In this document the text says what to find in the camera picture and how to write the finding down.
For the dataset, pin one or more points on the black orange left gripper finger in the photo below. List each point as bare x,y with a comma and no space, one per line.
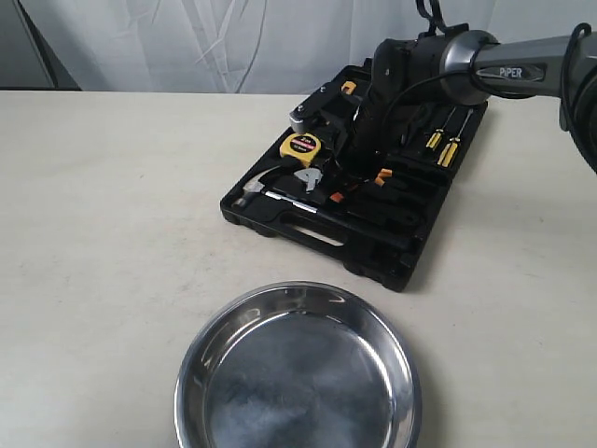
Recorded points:
337,197

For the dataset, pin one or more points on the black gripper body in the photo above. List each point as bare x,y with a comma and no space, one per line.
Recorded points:
366,147

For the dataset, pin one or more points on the adjustable wrench black handle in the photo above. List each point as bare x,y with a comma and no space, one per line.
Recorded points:
317,184

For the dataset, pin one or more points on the black plastic tool case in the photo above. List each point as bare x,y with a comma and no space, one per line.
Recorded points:
408,204

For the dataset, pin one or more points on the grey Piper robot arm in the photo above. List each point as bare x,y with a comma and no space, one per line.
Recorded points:
466,67

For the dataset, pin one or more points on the yellow utility knife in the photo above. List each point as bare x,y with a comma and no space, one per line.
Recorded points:
348,87

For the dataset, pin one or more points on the yellow black screwdriver left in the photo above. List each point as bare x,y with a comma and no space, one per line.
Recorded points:
437,135

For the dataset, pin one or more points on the yellow black screwdriver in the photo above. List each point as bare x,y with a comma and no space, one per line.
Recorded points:
437,135
448,152

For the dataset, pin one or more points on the yellow black tape measure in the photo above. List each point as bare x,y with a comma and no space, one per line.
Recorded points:
304,147

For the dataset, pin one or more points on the yellow black screwdriver right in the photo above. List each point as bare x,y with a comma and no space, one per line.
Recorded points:
448,152

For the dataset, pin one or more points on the white wrinkled backdrop curtain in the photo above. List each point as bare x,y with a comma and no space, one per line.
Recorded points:
202,46

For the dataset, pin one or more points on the round stainless steel tray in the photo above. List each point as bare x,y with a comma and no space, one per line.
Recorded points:
298,364

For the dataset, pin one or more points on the pliers orange yellow handles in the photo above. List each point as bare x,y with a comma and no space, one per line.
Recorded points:
382,176

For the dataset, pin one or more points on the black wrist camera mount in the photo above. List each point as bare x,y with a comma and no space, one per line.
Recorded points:
327,106

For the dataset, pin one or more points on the claw hammer black handle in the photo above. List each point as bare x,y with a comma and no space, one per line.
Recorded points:
255,187

